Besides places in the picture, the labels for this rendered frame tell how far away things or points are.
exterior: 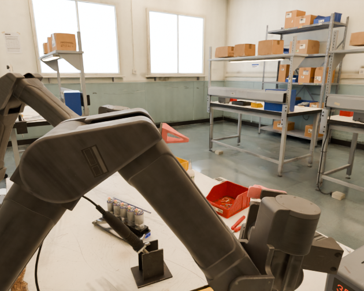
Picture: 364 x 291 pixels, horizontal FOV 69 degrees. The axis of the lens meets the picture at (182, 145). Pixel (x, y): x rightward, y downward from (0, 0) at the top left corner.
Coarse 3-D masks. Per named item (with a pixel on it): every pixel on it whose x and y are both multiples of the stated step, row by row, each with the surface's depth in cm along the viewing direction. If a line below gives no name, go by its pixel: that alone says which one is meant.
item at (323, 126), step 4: (336, 56) 241; (340, 56) 245; (344, 56) 248; (336, 60) 243; (340, 60) 246; (336, 64) 244; (324, 112) 251; (328, 112) 248; (324, 116) 251; (324, 120) 252; (320, 124) 256; (324, 124) 252; (320, 128) 256; (324, 128) 253; (320, 132) 257; (324, 132) 254
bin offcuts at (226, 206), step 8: (224, 184) 90; (232, 184) 89; (216, 192) 88; (224, 192) 91; (232, 192) 90; (240, 192) 87; (208, 200) 83; (216, 200) 89; (224, 200) 89; (232, 200) 89; (240, 200) 81; (248, 200) 84; (216, 208) 81; (224, 208) 78; (232, 208) 79; (240, 208) 82; (224, 216) 79
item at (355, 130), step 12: (336, 36) 234; (360, 48) 219; (348, 96) 232; (360, 96) 225; (324, 108) 251; (336, 108) 242; (336, 120) 243; (348, 120) 242; (360, 132) 231; (324, 144) 259; (324, 156) 261; (324, 168) 266; (336, 168) 286; (348, 168) 301; (336, 180) 255
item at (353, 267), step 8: (360, 248) 50; (344, 256) 48; (352, 256) 48; (360, 256) 48; (344, 264) 46; (352, 264) 46; (360, 264) 46; (344, 272) 44; (352, 272) 44; (360, 272) 44; (328, 280) 46; (336, 280) 44; (344, 280) 43; (352, 280) 42; (360, 280) 42; (328, 288) 46; (336, 288) 45; (344, 288) 43; (352, 288) 42; (360, 288) 41
